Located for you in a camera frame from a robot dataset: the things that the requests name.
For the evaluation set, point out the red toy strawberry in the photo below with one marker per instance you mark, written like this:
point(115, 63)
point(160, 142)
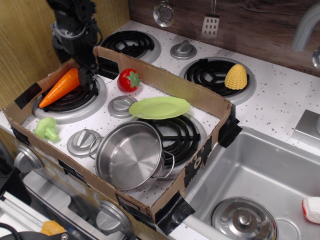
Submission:
point(128, 80)

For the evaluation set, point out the steel pot lid in sink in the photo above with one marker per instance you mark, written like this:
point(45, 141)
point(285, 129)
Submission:
point(242, 218)

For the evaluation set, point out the silver front knob right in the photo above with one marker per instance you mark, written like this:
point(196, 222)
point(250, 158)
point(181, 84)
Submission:
point(110, 219)

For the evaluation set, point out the stainless steel pot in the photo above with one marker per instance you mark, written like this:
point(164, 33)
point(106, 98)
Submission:
point(130, 157)

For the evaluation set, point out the yellow toy corn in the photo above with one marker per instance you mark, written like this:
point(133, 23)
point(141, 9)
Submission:
point(236, 78)

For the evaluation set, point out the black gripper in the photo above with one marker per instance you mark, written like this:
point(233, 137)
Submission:
point(78, 45)

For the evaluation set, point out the back right black burner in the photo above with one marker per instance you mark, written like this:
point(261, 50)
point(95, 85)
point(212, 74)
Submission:
point(210, 72)

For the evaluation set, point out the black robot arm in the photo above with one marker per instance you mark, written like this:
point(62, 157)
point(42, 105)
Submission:
point(72, 14)

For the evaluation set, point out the grey faucet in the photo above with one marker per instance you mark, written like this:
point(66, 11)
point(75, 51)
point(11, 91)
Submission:
point(305, 28)

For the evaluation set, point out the silver front knob left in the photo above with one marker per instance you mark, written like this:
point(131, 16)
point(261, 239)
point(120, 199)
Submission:
point(26, 160)

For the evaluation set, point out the black burner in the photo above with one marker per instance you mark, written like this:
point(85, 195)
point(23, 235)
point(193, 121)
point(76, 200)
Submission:
point(77, 105)
point(210, 72)
point(180, 136)
point(136, 44)

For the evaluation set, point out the hanging silver slotted spatula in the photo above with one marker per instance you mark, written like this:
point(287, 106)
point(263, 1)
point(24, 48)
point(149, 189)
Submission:
point(210, 23)

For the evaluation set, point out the back left black burner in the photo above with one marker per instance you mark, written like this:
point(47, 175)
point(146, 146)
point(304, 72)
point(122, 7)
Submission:
point(136, 44)

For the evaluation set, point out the front right black burner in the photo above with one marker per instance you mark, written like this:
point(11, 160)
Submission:
point(180, 136)

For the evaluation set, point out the light green plastic plate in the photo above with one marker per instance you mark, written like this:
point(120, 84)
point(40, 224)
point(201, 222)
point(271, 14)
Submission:
point(159, 108)

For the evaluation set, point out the orange toy carrot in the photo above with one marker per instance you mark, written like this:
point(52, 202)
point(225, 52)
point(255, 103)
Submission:
point(65, 85)

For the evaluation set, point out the green toy broccoli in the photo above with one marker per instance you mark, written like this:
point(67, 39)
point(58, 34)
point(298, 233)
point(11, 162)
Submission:
point(46, 128)

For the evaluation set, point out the hanging silver strainer spoon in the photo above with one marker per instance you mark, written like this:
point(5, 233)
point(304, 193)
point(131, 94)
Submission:
point(164, 13)

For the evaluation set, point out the white red toy in sink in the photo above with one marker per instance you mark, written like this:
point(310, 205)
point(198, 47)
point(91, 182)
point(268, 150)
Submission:
point(311, 209)

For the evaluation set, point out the front left black burner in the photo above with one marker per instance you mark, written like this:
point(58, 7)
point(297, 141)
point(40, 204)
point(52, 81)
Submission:
point(77, 105)

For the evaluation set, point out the orange object bottom left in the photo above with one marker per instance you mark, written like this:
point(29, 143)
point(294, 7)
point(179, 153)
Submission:
point(50, 228)

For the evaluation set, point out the silver knob back centre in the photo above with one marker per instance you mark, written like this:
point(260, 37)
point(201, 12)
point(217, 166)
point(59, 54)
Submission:
point(183, 51)

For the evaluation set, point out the silver knob near plate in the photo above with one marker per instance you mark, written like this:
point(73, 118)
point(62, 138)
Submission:
point(119, 106)

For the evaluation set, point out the stainless steel sink basin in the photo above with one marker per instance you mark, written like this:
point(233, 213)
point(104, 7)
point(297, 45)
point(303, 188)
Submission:
point(261, 168)

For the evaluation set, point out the cardboard fence with black tape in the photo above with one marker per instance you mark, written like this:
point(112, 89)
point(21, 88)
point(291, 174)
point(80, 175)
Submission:
point(167, 208)

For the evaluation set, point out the silver knob near pot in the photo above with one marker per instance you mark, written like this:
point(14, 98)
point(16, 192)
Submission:
point(84, 143)

